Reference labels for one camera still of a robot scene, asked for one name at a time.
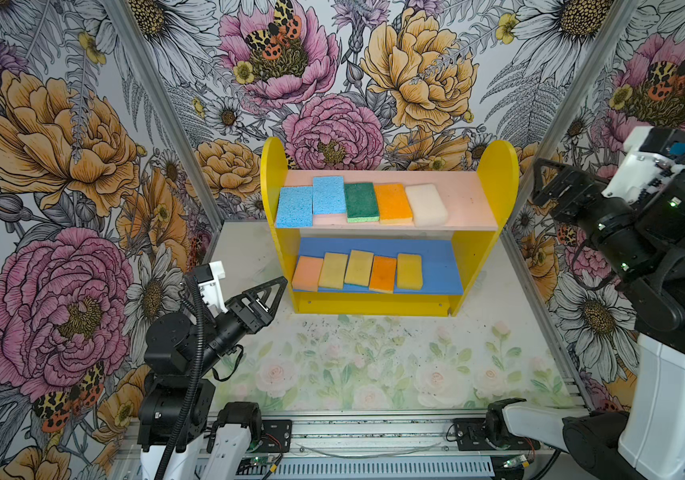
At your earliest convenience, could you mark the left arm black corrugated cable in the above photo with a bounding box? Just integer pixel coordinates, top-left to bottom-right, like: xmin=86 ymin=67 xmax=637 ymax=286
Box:
xmin=152 ymin=272 xmax=206 ymax=480

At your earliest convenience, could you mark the right aluminium corner post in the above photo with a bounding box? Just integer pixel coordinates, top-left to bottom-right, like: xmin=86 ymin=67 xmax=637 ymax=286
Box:
xmin=500 ymin=0 xmax=640 ymax=229

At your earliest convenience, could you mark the left aluminium corner post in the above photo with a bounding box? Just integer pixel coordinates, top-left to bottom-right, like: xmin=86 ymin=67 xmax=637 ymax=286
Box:
xmin=106 ymin=1 xmax=224 ymax=233

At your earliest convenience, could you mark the aluminium front rail frame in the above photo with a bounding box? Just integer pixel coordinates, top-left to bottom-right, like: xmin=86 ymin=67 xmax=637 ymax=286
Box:
xmin=107 ymin=410 xmax=643 ymax=480

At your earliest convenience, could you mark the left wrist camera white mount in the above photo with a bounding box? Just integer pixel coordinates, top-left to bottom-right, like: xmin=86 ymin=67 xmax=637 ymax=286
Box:
xmin=192 ymin=261 xmax=228 ymax=317

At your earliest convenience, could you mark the pink orange sponge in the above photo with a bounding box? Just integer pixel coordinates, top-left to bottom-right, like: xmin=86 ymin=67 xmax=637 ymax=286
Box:
xmin=292 ymin=256 xmax=324 ymax=292

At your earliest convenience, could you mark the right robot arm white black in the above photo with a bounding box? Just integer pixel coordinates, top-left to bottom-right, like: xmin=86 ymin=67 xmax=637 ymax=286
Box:
xmin=486 ymin=159 xmax=685 ymax=479

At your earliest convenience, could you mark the yellow sponge with green back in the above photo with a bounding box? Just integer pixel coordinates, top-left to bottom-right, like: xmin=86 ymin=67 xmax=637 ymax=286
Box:
xmin=318 ymin=252 xmax=348 ymax=290

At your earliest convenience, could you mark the pale pink sponge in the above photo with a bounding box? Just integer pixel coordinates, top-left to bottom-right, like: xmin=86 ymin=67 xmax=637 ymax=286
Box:
xmin=405 ymin=184 xmax=448 ymax=227

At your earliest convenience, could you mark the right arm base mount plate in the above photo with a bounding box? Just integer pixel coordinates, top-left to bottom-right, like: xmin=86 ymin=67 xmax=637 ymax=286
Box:
xmin=445 ymin=418 xmax=541 ymax=452

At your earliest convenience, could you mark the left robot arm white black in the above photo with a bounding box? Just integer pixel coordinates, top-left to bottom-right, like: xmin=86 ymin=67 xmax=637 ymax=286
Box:
xmin=138 ymin=274 xmax=288 ymax=479

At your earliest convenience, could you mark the green scouring pad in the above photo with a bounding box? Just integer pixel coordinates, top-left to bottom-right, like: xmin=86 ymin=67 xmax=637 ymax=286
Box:
xmin=344 ymin=182 xmax=379 ymax=223

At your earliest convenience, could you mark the yellow wooden two-tier shelf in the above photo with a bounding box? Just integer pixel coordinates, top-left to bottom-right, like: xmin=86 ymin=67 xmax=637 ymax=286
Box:
xmin=260 ymin=138 xmax=519 ymax=316

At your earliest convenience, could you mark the blue cellulose sponge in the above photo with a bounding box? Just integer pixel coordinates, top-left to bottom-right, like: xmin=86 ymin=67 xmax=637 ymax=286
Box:
xmin=312 ymin=176 xmax=346 ymax=215

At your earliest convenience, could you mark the small yellow sponge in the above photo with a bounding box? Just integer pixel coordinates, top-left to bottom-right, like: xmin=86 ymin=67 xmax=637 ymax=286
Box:
xmin=396 ymin=253 xmax=423 ymax=291

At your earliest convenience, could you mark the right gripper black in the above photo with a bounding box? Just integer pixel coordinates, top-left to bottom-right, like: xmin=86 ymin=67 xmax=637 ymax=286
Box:
xmin=525 ymin=156 xmax=662 ymax=279

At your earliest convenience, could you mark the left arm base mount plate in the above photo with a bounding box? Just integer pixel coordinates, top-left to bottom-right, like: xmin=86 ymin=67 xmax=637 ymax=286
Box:
xmin=252 ymin=419 xmax=294 ymax=454

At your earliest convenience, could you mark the large yellow sponge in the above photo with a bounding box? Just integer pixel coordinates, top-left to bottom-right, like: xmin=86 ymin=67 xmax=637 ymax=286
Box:
xmin=344 ymin=250 xmax=374 ymax=288

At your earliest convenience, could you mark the orange sponge front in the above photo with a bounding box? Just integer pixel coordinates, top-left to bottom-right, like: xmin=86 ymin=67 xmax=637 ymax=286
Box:
xmin=368 ymin=256 xmax=397 ymax=294

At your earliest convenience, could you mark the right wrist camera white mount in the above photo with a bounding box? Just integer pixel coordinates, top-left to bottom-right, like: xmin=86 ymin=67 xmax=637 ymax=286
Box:
xmin=601 ymin=126 xmax=685 ymax=207

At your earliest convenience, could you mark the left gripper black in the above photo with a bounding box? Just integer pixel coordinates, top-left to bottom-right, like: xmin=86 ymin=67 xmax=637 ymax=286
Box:
xmin=192 ymin=275 xmax=290 ymax=374

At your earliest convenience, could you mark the aluminium corner post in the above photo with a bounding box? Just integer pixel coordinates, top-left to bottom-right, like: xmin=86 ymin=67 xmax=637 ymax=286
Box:
xmin=500 ymin=0 xmax=640 ymax=229
xmin=106 ymin=1 xmax=224 ymax=233

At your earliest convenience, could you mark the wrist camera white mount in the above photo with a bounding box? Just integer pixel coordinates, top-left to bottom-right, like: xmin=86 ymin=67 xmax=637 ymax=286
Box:
xmin=192 ymin=261 xmax=228 ymax=317
xmin=601 ymin=126 xmax=685 ymax=207

